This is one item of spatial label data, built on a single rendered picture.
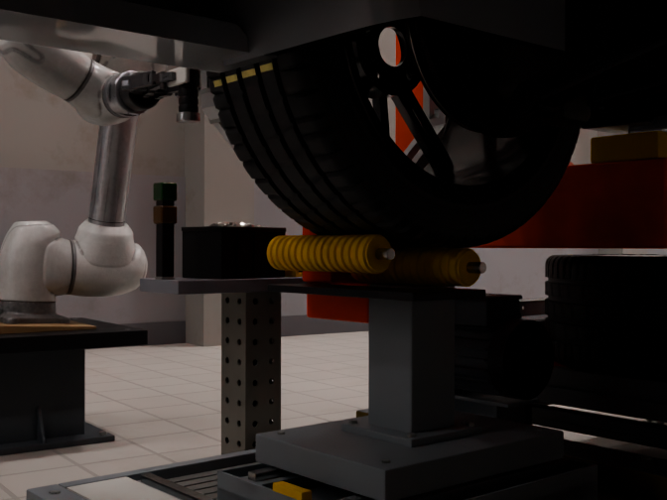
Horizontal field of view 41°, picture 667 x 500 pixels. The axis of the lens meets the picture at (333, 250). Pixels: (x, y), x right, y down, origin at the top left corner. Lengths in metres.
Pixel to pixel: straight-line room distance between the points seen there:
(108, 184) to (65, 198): 2.13
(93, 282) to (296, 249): 1.18
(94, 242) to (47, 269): 0.14
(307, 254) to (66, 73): 0.70
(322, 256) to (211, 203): 3.34
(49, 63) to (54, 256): 0.77
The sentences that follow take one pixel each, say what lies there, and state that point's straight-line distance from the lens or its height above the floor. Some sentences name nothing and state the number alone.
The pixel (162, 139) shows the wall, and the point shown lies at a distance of 4.84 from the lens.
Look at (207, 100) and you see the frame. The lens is 1.41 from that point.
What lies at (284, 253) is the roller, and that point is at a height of 0.51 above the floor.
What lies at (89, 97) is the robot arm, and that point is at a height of 0.82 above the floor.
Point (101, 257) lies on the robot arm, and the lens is 2.50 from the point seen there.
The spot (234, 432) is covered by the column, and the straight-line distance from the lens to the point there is 2.09.
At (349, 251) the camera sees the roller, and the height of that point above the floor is 0.51.
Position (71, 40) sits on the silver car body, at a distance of 1.00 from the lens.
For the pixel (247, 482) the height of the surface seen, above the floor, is 0.17.
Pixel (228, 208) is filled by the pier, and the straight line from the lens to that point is 4.72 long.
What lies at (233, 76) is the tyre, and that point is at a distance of 1.27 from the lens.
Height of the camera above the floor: 0.52
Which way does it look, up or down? level
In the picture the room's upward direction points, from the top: straight up
